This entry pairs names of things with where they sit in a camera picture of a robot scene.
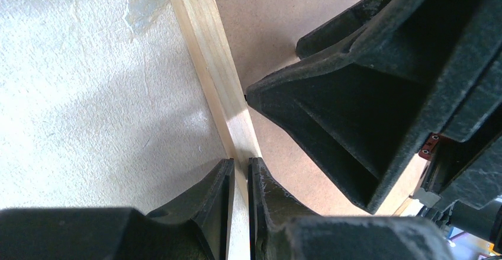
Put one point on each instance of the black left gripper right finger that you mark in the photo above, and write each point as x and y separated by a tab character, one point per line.
281	227

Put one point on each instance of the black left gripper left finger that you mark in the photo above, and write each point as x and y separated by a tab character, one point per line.
194	225

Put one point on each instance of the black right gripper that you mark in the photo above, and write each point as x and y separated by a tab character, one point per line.
450	51

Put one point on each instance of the brown frame backing board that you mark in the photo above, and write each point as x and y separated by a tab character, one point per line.
262	35

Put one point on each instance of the wooden picture frame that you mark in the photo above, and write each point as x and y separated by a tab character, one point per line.
211	54

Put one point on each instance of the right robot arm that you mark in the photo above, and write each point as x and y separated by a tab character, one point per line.
476	223

